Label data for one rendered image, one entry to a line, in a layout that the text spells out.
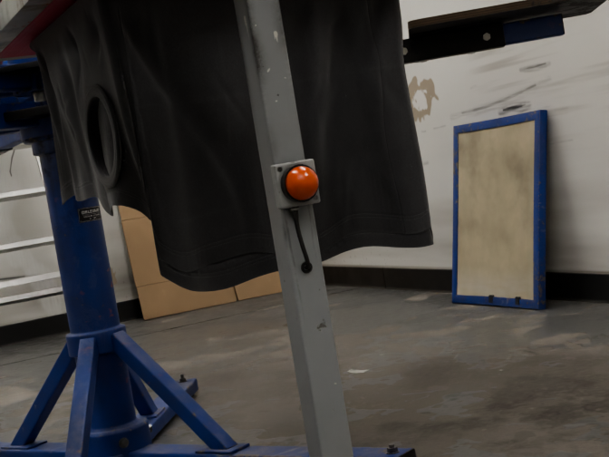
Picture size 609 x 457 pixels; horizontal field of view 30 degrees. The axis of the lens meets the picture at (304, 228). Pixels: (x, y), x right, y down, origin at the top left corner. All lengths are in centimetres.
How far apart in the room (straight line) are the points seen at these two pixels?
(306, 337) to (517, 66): 333
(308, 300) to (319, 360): 7
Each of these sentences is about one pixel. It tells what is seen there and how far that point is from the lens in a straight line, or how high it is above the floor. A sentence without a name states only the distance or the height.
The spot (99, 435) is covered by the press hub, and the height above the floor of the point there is 11.
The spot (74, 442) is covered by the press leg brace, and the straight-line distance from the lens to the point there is 265.
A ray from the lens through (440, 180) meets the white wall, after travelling 512.
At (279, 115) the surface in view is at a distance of 128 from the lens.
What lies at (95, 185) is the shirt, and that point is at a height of 69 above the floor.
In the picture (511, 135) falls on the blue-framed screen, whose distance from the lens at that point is 453.
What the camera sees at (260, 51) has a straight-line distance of 128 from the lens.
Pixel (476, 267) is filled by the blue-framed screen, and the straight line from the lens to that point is 471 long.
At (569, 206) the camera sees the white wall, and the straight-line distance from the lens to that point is 439.
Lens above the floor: 67
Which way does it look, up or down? 3 degrees down
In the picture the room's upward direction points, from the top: 9 degrees counter-clockwise
